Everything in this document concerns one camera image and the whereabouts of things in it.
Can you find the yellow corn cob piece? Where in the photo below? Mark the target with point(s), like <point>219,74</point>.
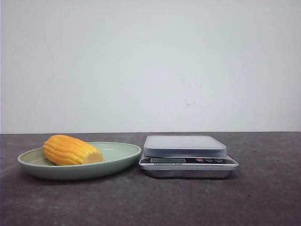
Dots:
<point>66,150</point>

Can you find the silver digital kitchen scale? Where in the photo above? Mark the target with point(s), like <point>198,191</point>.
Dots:
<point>195,156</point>

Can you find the light green plate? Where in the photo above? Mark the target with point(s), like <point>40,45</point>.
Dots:
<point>117,157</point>

